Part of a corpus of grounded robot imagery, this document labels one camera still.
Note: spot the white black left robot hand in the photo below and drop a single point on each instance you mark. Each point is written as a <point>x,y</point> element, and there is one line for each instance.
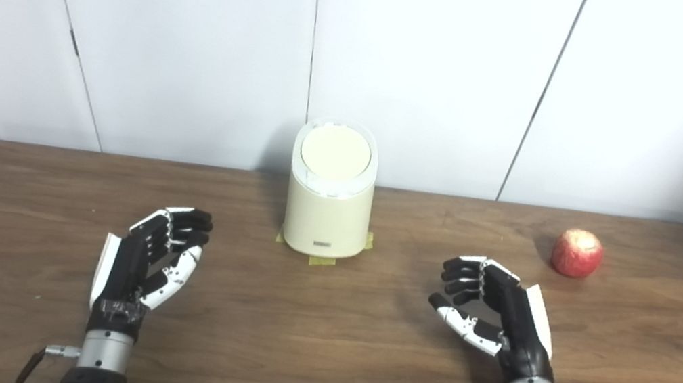
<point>124,267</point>

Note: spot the cream-colored bin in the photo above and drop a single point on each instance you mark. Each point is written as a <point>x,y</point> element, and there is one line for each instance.
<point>325,216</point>

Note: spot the red apple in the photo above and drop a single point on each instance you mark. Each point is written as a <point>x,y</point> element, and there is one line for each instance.
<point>577,254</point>

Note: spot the black wall panel hinge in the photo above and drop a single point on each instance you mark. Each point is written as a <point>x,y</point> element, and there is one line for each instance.
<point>74,43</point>

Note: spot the yellow masking tape piece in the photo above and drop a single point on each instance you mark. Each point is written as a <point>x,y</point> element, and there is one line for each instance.
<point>282,235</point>
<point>322,261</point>
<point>369,242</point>

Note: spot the round cream bin lid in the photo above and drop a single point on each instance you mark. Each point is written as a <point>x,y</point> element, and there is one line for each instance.
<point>336,149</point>

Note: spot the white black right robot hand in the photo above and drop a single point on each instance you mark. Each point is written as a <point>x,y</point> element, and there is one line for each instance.
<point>516,322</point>

